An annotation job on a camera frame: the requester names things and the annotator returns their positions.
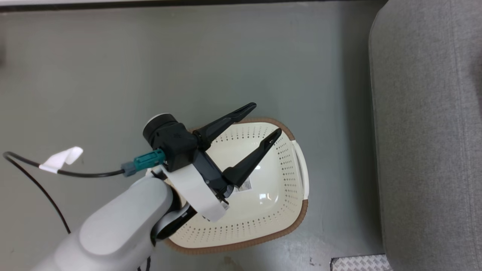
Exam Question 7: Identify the teal cable connector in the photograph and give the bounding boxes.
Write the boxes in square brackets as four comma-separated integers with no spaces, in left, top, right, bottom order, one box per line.
[121,149,167,178]

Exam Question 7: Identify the white paper cable tag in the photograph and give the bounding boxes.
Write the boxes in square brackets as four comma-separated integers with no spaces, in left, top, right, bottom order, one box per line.
[39,146,84,174]

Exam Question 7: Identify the dark baseboard strip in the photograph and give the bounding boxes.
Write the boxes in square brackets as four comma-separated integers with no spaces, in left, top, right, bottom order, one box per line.
[0,0,388,12]

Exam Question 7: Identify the grey patterned floor tape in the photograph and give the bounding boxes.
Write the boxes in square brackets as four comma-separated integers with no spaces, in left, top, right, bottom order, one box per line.
[330,254,393,271]

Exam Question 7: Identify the thin black camera cable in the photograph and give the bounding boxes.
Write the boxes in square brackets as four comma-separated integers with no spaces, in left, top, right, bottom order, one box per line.
[3,151,127,234]

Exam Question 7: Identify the cream laundry basket brown rim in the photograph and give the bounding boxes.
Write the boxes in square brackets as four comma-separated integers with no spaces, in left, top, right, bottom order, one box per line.
[163,117,310,255]

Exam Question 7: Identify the barcode sticker inside basket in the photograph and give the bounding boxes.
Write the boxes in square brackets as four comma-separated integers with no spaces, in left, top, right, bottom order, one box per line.
[233,178,252,193]

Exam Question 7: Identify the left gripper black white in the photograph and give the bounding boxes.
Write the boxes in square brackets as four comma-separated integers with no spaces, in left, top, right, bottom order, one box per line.
[143,102,282,223]

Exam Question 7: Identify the grey fabric sofa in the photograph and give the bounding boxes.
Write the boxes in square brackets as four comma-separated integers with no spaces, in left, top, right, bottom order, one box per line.
[369,0,482,271]

